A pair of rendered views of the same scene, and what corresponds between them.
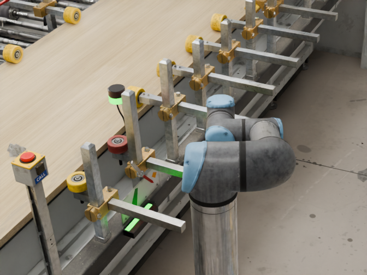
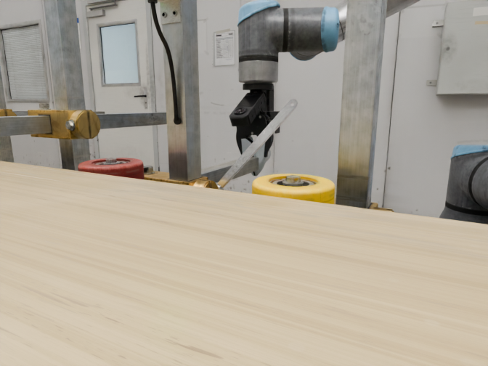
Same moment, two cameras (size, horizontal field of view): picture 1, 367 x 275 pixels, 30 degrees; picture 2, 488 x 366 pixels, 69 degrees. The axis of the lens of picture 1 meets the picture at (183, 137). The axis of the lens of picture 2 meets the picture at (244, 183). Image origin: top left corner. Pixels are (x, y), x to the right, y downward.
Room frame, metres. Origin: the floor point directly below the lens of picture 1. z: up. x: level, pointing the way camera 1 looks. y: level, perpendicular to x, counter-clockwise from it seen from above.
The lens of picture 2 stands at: (1.97, 0.71, 0.98)
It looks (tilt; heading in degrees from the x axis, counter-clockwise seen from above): 13 degrees down; 267
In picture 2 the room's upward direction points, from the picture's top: straight up
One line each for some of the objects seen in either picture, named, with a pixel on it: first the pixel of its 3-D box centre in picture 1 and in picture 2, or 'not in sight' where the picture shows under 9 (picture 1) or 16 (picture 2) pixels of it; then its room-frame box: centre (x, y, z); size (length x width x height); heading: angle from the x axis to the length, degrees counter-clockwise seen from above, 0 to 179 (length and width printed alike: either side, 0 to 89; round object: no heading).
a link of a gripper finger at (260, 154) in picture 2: not in sight; (264, 156); (1.87, -0.12, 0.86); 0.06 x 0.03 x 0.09; 58
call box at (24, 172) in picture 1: (30, 169); not in sight; (1.59, 0.44, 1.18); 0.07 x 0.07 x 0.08; 59
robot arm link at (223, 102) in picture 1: (220, 114); (259, 33); (1.88, -0.13, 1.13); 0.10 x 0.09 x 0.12; 174
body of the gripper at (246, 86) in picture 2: not in sight; (259, 110); (1.88, -0.13, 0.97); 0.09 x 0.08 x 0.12; 58
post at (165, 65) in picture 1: (169, 114); (73, 135); (2.24, 0.05, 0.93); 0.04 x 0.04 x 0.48; 59
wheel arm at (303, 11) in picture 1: (300, 11); not in sight; (3.06, -0.61, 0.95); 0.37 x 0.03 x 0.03; 59
